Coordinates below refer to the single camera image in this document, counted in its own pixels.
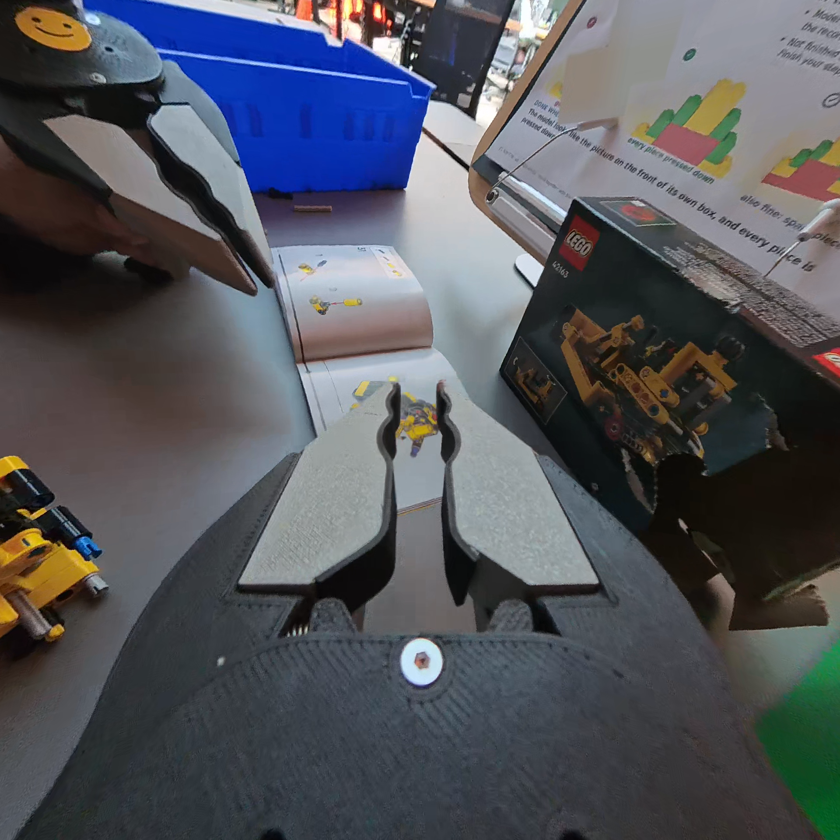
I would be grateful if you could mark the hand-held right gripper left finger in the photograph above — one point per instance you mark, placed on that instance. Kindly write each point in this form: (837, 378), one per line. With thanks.
(328, 512)

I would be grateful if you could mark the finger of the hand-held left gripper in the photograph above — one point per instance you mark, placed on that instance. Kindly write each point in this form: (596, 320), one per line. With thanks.
(131, 177)
(210, 157)

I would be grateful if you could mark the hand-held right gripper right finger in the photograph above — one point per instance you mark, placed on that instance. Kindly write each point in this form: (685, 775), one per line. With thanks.
(518, 512)

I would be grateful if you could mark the lego instruction booklet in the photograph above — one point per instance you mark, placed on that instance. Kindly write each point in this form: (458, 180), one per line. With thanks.
(354, 308)

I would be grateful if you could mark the yellow lego bulldozer model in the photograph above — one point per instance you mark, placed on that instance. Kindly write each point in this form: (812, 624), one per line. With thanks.
(33, 558)

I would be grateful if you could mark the dark lego set box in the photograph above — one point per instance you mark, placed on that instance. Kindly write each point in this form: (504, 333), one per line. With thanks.
(656, 367)

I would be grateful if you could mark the person's left hand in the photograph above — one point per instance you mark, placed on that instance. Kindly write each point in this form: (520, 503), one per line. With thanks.
(59, 210)

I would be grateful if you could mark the small brown stick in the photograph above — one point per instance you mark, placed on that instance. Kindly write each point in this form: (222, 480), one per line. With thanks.
(312, 208)

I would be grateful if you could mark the blue plastic bin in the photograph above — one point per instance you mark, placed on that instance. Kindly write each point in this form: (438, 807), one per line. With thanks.
(216, 19)
(315, 111)

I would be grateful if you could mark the green plastic bin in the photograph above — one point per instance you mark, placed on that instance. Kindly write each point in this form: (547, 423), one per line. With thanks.
(807, 754)

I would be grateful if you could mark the clipboard with instruction sheet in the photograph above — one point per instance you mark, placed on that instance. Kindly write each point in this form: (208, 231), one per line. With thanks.
(656, 65)

